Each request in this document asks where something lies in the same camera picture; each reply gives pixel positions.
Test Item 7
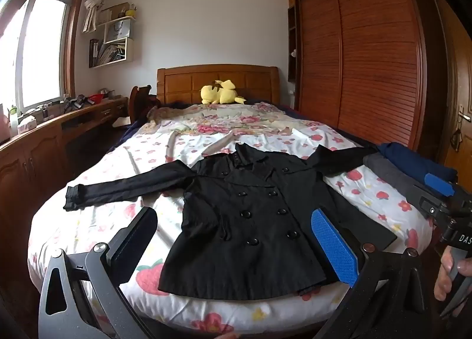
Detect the tissue pack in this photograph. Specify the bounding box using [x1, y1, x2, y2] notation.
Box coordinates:
[18, 116, 37, 133]

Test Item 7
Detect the black gadget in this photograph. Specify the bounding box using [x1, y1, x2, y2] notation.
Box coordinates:
[63, 95, 87, 111]

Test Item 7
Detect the metal door handle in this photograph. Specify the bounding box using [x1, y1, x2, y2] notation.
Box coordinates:
[452, 105, 471, 155]

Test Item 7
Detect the folded navy garment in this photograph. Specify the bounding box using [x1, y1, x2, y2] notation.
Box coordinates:
[378, 142, 458, 183]

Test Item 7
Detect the wooden wardrobe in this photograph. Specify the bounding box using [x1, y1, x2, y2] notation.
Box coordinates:
[287, 0, 448, 163]

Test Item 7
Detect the tied white curtain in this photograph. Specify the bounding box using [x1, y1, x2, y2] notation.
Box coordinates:
[82, 0, 117, 34]

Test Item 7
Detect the bed with strawberry quilt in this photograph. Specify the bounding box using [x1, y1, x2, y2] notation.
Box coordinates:
[27, 101, 434, 336]

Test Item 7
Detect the wooden chair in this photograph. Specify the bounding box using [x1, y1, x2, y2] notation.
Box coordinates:
[129, 85, 161, 129]

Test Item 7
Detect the folded grey garment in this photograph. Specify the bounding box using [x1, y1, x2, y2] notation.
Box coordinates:
[363, 153, 428, 210]

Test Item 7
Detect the person's right hand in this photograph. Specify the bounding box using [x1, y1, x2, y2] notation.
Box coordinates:
[434, 251, 472, 301]

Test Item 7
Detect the window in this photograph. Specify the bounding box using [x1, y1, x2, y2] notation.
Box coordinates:
[0, 0, 78, 119]

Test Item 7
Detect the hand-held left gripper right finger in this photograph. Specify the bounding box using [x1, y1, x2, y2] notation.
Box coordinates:
[311, 206, 445, 339]

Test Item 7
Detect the yellow plush toy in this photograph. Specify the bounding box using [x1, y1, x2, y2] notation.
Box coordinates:
[200, 80, 247, 105]

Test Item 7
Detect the beige floral blanket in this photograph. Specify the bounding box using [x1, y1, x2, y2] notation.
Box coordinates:
[147, 102, 296, 135]

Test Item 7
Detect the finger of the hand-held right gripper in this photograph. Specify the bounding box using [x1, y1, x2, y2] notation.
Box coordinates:
[423, 172, 455, 198]
[417, 186, 450, 219]

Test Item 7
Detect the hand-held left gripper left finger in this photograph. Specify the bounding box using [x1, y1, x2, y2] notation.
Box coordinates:
[38, 206, 159, 339]

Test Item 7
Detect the row of books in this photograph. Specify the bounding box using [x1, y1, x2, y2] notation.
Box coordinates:
[89, 39, 126, 67]

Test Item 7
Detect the pink bottle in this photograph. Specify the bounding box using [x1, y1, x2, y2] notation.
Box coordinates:
[0, 103, 10, 142]

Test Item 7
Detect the wooden desk cabinet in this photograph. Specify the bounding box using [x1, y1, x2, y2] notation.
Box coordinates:
[0, 98, 130, 222]

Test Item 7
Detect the white paper bag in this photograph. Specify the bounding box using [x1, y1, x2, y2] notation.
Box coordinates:
[104, 18, 131, 43]

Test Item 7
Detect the white wall shelf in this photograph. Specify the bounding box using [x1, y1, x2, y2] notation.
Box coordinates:
[88, 2, 136, 68]

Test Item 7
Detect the black coat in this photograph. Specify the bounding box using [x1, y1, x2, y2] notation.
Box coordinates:
[63, 143, 397, 301]

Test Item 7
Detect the wooden door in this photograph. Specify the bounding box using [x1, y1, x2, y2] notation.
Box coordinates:
[430, 0, 472, 181]

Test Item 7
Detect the wooden bed headboard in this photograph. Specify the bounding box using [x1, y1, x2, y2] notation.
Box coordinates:
[157, 64, 280, 106]

